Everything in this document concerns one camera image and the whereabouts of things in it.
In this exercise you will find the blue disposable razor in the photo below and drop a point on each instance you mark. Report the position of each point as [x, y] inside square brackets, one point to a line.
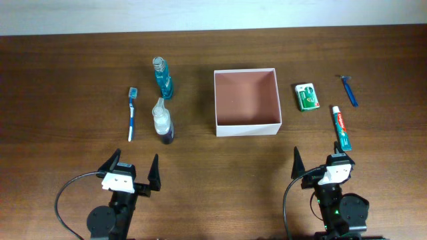
[345, 81]

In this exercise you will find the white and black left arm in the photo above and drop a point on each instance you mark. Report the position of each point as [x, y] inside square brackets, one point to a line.
[113, 221]

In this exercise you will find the white open cardboard box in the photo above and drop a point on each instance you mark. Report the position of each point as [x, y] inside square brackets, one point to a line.
[247, 102]

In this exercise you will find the green soap bar pack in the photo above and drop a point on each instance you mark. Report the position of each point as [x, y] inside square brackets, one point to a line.
[307, 97]

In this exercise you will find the clear foam soap pump bottle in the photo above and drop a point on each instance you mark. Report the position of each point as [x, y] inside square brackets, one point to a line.
[162, 122]

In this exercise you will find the red and green toothpaste tube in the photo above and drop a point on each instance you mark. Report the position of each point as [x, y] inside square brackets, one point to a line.
[341, 130]

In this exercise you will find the blue and white toothbrush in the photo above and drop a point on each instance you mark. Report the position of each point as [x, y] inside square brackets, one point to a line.
[132, 96]

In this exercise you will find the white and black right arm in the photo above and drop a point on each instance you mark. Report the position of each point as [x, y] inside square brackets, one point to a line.
[343, 215]

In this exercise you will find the teal mouthwash bottle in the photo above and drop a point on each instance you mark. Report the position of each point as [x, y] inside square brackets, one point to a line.
[163, 77]

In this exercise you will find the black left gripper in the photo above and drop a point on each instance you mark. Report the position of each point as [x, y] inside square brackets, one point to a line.
[141, 188]

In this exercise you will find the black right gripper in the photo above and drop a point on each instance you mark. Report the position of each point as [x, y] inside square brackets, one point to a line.
[309, 179]

